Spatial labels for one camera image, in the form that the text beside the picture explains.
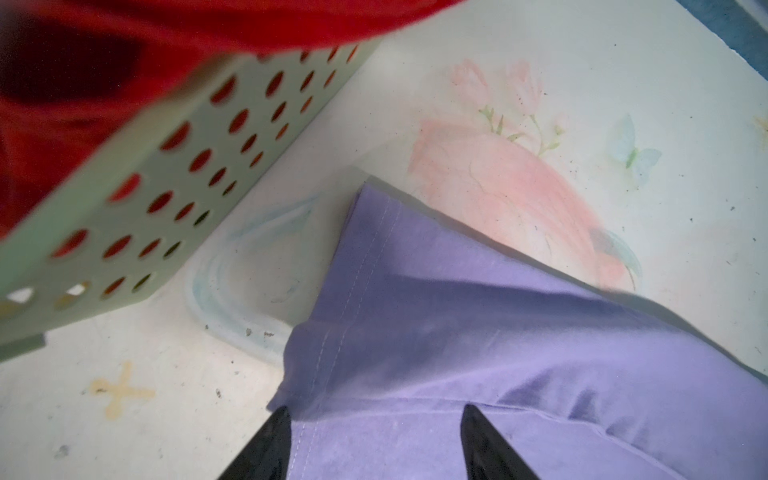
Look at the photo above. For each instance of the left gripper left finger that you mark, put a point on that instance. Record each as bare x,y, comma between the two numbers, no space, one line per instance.
267,454

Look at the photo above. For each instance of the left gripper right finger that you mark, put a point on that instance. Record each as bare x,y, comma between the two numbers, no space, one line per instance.
487,455

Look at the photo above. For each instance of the purple t shirt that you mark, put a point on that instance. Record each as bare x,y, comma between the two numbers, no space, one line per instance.
415,321

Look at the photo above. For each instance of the pale green plastic basket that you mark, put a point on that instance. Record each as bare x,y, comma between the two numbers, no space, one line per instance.
126,220

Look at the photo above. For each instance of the red t shirt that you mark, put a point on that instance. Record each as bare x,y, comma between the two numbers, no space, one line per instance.
72,72

